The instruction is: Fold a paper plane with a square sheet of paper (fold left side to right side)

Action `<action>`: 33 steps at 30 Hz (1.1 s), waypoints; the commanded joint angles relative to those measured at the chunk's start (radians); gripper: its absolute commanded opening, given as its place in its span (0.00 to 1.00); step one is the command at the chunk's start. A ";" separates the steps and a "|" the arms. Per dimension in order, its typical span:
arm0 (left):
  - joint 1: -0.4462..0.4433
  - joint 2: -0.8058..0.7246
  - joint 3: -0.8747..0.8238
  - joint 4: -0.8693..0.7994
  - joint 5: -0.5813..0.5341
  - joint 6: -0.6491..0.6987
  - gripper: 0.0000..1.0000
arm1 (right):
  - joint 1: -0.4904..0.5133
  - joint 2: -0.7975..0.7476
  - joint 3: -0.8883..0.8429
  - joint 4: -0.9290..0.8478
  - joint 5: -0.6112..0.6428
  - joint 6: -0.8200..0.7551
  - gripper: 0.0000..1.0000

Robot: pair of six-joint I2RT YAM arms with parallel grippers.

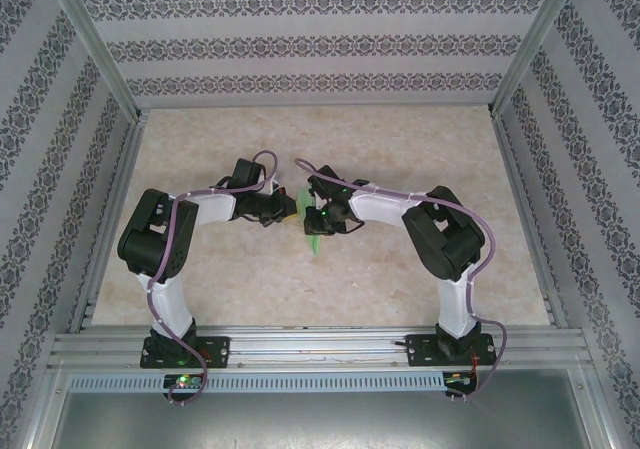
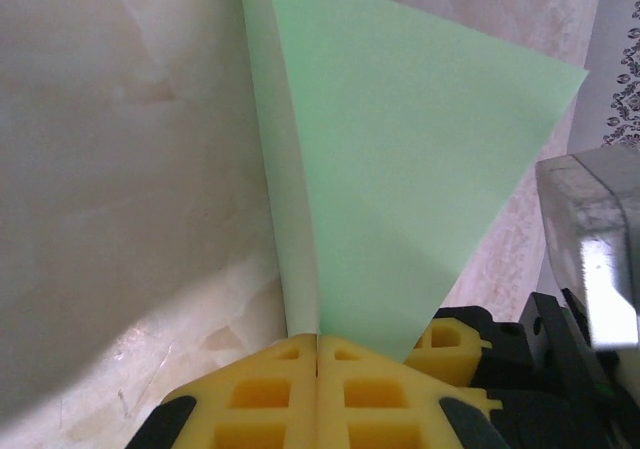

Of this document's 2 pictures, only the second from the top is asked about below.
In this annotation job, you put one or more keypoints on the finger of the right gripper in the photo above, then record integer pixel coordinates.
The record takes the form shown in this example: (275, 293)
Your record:
(480, 394)
(460, 359)

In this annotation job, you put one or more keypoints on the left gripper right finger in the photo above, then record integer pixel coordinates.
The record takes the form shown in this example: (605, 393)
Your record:
(390, 409)

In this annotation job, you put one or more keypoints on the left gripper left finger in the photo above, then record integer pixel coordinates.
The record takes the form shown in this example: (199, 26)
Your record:
(250, 409)

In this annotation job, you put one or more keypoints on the green paper sheet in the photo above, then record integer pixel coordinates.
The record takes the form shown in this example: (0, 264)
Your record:
(400, 169)

